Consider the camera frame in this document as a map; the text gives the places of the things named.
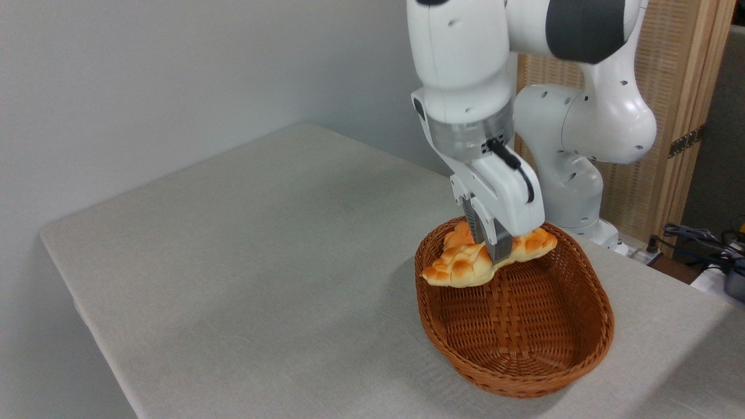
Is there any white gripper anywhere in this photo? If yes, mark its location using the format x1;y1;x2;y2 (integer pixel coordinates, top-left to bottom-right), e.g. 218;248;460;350
451;155;547;267

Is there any long braided bread loaf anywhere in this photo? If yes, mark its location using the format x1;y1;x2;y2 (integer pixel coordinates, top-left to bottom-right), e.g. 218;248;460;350
420;227;558;289

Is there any round bread roll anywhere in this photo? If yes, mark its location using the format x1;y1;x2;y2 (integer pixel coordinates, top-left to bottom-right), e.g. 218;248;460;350
444;221;475;250

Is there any brown oval wicker basket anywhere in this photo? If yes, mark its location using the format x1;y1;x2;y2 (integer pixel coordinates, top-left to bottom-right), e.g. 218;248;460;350
414;216;615;399

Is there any white power strip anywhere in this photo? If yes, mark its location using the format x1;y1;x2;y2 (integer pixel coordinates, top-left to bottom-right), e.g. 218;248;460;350
616;240;665;266

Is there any metal screen hinge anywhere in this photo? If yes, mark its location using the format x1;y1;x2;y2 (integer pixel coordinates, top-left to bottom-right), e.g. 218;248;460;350
668;125;707;159

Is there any grey tablecloth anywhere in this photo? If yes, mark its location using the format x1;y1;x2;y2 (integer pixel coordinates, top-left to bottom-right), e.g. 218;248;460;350
40;122;745;419

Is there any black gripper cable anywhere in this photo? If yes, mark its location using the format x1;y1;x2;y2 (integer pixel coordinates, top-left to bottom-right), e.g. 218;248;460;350
486;138;535;204

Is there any blue cable bundle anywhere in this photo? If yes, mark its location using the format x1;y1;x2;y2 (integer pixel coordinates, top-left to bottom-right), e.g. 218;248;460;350
661;222;745;264

